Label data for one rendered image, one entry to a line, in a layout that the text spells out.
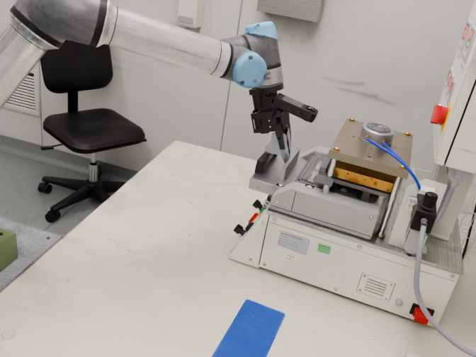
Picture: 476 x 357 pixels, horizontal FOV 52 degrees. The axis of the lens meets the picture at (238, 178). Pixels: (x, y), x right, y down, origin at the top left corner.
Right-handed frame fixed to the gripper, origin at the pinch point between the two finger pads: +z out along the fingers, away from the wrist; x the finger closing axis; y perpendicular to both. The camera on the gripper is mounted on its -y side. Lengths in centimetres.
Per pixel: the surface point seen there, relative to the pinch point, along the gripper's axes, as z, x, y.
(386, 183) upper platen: 4.1, 10.1, -25.6
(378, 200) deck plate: 15.7, -6.7, -21.4
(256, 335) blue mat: 26.7, 39.1, 0.9
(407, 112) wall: 26, -139, -23
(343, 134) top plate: -5.6, 0.8, -15.4
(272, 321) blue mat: 27.3, 33.1, -0.9
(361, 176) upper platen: 2.1, 10.1, -20.2
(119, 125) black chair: 9, -98, 124
